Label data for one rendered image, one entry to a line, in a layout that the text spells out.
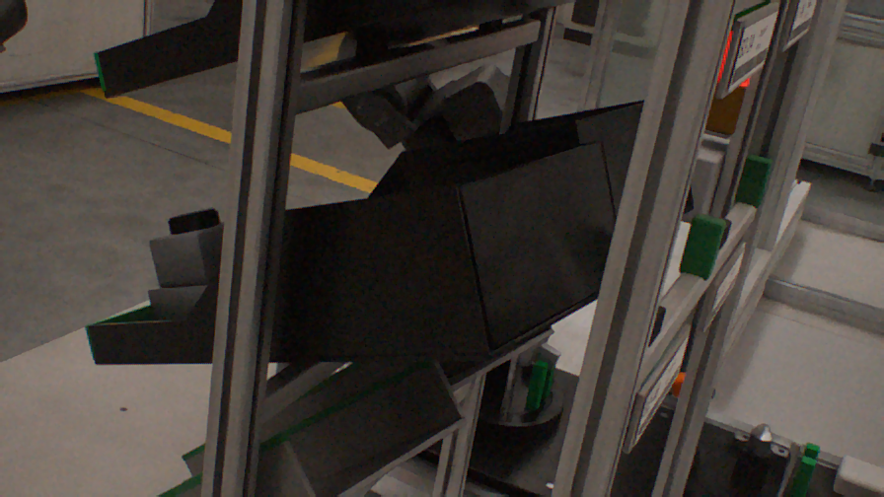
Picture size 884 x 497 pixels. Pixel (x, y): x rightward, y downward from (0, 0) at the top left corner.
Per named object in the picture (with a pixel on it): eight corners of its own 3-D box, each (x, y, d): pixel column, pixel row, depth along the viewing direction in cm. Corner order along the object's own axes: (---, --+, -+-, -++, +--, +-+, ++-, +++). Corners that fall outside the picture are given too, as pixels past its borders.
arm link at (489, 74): (381, 62, 102) (348, 106, 96) (466, 2, 95) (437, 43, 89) (457, 152, 106) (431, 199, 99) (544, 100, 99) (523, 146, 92)
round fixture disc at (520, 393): (402, 406, 102) (404, 389, 102) (461, 354, 114) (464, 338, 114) (532, 459, 97) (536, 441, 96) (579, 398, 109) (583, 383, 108)
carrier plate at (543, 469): (330, 427, 101) (331, 408, 100) (437, 339, 121) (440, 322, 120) (558, 525, 92) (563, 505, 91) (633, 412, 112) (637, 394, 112)
